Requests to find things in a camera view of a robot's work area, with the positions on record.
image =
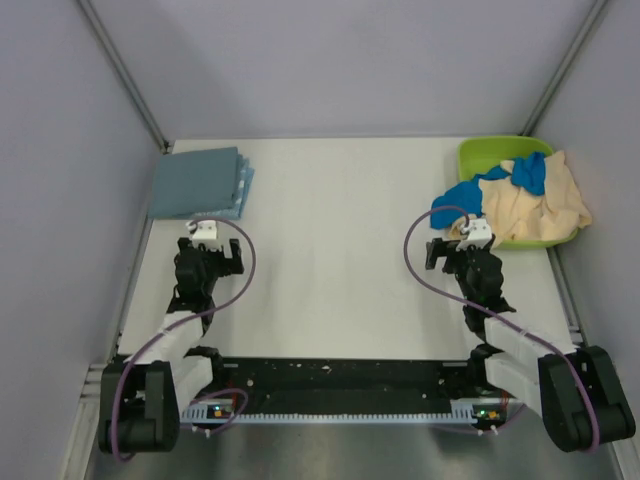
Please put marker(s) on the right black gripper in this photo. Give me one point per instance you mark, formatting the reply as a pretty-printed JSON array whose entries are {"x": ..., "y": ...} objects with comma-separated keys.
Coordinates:
[{"x": 439, "y": 248}]

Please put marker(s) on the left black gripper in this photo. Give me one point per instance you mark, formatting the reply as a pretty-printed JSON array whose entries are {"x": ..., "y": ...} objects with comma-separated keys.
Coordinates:
[{"x": 226, "y": 266}]

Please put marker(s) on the bright blue t shirt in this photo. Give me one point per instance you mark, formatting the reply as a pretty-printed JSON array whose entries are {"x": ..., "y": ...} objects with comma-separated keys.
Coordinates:
[{"x": 505, "y": 195}]

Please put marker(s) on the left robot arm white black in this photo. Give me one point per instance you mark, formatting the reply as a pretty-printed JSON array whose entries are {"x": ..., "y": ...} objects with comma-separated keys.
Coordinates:
[{"x": 142, "y": 395}]

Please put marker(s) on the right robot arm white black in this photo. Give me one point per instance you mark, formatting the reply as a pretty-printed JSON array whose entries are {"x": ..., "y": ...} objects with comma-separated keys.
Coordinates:
[{"x": 575, "y": 390}]

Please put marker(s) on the peach t shirt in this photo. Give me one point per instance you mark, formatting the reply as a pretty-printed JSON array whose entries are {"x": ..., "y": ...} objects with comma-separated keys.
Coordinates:
[{"x": 561, "y": 213}]

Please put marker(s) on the folded grey-blue t shirt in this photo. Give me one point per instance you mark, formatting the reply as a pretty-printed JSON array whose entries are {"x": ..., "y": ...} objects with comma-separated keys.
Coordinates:
[{"x": 194, "y": 182}]

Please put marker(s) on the green plastic bin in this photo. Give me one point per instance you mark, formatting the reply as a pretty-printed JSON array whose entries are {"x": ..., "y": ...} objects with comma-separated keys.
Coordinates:
[{"x": 478, "y": 155}]

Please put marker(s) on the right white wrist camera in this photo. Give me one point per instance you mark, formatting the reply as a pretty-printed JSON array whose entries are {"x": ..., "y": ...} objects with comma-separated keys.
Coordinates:
[{"x": 476, "y": 230}]

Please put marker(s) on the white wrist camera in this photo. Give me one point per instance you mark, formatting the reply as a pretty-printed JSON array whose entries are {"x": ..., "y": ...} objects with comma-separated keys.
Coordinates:
[
  {"x": 203, "y": 231},
  {"x": 476, "y": 230}
]

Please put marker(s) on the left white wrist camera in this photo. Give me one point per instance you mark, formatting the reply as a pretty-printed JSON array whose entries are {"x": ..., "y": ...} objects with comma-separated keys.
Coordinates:
[{"x": 203, "y": 231}]

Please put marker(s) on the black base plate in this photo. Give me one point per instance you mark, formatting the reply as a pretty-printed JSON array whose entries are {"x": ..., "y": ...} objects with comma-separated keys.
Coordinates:
[{"x": 340, "y": 386}]

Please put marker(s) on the light blue cable duct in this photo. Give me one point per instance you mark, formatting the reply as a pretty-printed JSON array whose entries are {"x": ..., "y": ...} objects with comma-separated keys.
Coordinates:
[{"x": 212, "y": 413}]

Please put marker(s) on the aluminium frame rail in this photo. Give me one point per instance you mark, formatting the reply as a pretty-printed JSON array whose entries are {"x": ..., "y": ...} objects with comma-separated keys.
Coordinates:
[{"x": 95, "y": 385}]

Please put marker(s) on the right aluminium corner post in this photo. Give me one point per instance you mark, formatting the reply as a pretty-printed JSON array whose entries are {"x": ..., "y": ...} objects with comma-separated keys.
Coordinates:
[{"x": 587, "y": 29}]

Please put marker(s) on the aluminium corner post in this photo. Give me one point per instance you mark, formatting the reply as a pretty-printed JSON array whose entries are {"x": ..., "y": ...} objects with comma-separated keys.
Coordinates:
[
  {"x": 587, "y": 29},
  {"x": 122, "y": 73}
]

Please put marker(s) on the left aluminium corner post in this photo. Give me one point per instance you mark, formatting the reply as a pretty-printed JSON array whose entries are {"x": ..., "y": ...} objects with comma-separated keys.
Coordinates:
[{"x": 122, "y": 73}]

